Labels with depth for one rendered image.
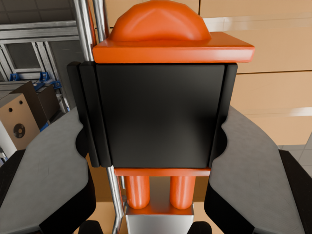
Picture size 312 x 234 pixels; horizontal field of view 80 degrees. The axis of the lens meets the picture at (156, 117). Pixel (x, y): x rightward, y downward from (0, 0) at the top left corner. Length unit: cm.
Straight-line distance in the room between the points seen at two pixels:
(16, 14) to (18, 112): 110
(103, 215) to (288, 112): 90
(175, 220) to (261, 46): 78
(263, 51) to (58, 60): 105
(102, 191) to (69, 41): 93
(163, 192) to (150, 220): 3
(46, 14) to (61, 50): 31
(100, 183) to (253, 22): 74
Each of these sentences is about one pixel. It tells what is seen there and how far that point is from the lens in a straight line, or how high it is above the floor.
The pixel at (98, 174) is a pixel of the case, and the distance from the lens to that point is 49.
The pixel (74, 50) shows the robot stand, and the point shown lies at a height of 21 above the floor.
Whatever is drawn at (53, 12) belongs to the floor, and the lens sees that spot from 146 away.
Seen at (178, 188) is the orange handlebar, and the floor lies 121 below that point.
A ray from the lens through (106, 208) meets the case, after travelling 46.
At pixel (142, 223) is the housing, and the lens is 20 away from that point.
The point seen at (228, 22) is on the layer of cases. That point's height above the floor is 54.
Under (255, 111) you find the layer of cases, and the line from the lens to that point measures 99.
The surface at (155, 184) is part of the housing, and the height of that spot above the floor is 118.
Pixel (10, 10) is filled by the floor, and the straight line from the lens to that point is 159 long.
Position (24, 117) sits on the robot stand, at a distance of 54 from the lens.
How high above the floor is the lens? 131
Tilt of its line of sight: 59 degrees down
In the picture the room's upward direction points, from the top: 179 degrees counter-clockwise
